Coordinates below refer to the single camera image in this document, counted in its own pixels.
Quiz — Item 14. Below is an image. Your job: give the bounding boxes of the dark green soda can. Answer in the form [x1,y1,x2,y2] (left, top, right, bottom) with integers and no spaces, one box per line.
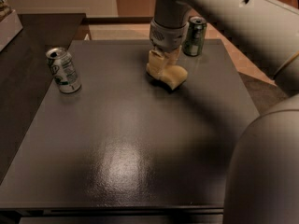
[182,16,206,57]

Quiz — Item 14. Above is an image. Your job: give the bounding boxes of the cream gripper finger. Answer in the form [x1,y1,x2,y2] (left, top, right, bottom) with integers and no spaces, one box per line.
[166,47,181,65]
[146,49,166,77]

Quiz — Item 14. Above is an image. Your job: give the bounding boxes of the yellow sponge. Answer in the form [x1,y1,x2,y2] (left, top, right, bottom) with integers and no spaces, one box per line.
[146,63,188,90]

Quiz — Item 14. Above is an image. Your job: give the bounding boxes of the white green 7up can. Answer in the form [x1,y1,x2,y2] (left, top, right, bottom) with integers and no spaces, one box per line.
[46,47,81,94]

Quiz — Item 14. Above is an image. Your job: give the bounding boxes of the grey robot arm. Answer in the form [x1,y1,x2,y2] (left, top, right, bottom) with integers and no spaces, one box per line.
[149,0,299,224]

